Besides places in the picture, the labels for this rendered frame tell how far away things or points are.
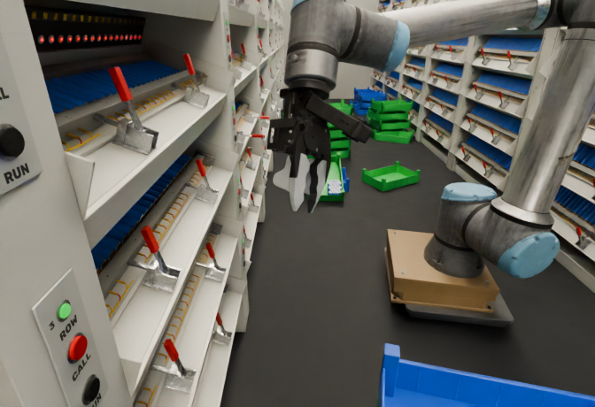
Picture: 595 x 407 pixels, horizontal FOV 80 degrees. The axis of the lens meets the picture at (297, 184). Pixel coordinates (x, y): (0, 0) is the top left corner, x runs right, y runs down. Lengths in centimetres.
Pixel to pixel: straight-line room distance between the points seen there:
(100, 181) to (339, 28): 44
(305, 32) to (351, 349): 89
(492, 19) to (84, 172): 90
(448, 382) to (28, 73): 56
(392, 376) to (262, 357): 65
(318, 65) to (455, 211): 73
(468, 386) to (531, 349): 78
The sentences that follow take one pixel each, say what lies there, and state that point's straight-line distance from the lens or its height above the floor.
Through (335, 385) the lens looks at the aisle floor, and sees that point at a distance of 109.
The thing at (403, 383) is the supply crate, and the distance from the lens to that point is 58.
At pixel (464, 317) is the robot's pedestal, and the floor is 6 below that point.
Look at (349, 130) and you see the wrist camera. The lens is 53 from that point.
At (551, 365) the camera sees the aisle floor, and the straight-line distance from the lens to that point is 133.
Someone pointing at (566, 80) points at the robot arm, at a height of 76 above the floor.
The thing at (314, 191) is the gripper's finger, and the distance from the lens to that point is 59.
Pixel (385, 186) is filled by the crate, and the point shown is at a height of 3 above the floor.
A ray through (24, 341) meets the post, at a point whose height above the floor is 70.
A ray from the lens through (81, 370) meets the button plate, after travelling 33.
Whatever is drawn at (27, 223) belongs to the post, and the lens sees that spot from 27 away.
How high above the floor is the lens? 86
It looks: 23 degrees down
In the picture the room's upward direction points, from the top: straight up
